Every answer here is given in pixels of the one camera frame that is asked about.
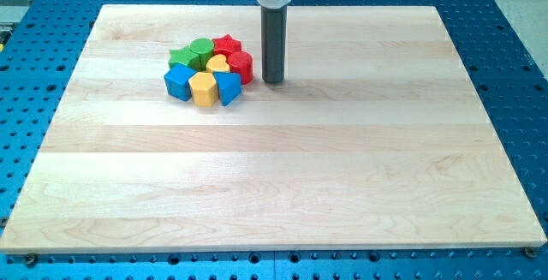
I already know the left board clamp screw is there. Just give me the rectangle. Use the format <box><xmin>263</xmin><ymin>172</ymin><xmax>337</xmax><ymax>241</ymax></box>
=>
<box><xmin>23</xmin><ymin>253</ymin><xmax>38</xmax><ymax>267</ymax></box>

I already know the green cylinder block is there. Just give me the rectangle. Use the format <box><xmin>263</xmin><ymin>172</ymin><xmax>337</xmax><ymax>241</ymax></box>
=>
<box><xmin>190</xmin><ymin>38</ymin><xmax>214</xmax><ymax>69</ymax></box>

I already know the blue perforated table plate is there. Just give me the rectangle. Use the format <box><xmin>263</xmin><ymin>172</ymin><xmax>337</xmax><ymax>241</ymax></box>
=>
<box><xmin>1</xmin><ymin>0</ymin><xmax>547</xmax><ymax>279</ymax></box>

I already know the yellow heart block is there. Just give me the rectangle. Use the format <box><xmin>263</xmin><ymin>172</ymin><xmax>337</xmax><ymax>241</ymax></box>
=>
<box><xmin>205</xmin><ymin>54</ymin><xmax>230</xmax><ymax>73</ymax></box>

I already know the green star block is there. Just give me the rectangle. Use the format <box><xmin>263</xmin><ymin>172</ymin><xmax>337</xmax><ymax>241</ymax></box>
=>
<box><xmin>168</xmin><ymin>46</ymin><xmax>201</xmax><ymax>71</ymax></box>

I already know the red star block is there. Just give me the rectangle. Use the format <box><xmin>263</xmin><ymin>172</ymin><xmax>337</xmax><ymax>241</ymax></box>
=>
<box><xmin>212</xmin><ymin>34</ymin><xmax>242</xmax><ymax>57</ymax></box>

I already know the red cylinder block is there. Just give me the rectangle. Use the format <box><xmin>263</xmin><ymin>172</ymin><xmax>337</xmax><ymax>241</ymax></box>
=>
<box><xmin>227</xmin><ymin>51</ymin><xmax>253</xmax><ymax>85</ymax></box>

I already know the blue triangle block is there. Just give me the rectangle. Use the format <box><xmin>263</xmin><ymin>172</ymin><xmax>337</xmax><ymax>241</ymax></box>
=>
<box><xmin>213</xmin><ymin>72</ymin><xmax>241</xmax><ymax>106</ymax></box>

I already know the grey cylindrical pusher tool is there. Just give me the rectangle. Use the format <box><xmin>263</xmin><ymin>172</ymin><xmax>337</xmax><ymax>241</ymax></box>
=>
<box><xmin>261</xmin><ymin>6</ymin><xmax>287</xmax><ymax>84</ymax></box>

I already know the blue cube block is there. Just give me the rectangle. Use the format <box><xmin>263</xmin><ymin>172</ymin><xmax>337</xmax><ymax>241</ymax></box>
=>
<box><xmin>164</xmin><ymin>63</ymin><xmax>196</xmax><ymax>102</ymax></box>

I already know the light wooden board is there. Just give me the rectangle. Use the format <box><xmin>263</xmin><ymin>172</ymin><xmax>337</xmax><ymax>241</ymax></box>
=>
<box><xmin>1</xmin><ymin>4</ymin><xmax>546</xmax><ymax>253</ymax></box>

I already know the board clamp screw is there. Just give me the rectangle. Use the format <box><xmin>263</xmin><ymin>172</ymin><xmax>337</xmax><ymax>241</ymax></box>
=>
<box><xmin>23</xmin><ymin>253</ymin><xmax>38</xmax><ymax>267</ymax></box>
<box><xmin>521</xmin><ymin>247</ymin><xmax>537</xmax><ymax>259</ymax></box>

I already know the right board clamp screw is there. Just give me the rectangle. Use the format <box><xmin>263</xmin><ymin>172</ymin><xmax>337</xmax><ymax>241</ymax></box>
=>
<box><xmin>521</xmin><ymin>247</ymin><xmax>537</xmax><ymax>259</ymax></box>

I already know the yellow pentagon block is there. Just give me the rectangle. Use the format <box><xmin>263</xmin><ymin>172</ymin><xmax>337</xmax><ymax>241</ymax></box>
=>
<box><xmin>188</xmin><ymin>72</ymin><xmax>218</xmax><ymax>107</ymax></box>

